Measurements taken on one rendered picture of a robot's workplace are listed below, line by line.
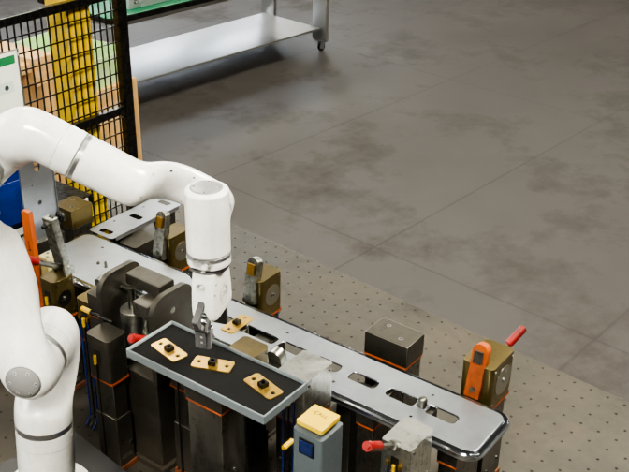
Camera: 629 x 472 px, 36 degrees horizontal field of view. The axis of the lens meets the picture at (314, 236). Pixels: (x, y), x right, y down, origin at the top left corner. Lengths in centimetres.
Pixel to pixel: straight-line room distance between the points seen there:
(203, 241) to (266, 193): 361
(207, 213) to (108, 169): 19
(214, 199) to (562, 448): 123
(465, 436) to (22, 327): 93
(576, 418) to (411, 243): 238
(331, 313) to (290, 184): 256
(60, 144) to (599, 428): 159
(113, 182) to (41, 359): 40
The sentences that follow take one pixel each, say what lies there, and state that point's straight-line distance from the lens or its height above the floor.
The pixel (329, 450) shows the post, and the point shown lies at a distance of 189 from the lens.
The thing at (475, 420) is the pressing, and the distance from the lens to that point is 216.
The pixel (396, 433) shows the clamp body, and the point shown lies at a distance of 201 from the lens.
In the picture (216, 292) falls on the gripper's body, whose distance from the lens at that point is 187.
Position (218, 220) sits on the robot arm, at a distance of 180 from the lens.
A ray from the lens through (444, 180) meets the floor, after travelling 565.
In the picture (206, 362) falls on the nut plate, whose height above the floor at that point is 116.
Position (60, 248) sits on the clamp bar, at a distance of 255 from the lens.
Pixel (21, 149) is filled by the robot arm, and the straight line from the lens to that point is 183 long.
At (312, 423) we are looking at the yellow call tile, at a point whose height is 116.
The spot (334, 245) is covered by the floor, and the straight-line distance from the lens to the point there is 488.
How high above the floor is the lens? 232
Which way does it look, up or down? 28 degrees down
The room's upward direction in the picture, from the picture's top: 1 degrees clockwise
